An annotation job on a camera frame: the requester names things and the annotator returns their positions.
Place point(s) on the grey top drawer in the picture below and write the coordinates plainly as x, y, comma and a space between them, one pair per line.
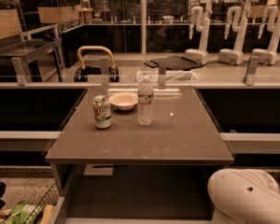
137, 194

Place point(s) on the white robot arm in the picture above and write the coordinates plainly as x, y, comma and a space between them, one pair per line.
244, 196

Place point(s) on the clear water bottle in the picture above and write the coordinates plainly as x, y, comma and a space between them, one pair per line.
145, 101

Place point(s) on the white bowl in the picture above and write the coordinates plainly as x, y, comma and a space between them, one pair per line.
123, 100

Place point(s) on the green white soda can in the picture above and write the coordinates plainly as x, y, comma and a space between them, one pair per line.
102, 112

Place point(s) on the clear plastic bin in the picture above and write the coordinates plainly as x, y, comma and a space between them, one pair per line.
171, 76

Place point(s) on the black floor mat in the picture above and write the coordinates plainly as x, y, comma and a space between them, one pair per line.
173, 62

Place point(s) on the grey cabinet table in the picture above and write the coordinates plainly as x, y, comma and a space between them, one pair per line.
181, 134

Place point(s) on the white background robot left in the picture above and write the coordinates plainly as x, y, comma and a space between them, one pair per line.
200, 22

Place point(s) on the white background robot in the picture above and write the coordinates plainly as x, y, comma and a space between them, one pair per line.
200, 22
271, 19
237, 21

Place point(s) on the grey side table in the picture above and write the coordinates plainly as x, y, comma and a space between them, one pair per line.
35, 60

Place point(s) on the white background robot middle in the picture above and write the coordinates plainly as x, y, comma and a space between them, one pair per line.
237, 21

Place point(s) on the yellow sponge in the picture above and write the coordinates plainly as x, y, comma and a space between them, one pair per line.
47, 214

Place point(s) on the green snack bag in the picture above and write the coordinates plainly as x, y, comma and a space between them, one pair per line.
21, 212

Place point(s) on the white background robot right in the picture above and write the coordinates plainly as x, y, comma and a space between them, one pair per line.
271, 19

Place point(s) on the wire basket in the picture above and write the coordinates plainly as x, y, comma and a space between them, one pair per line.
50, 197

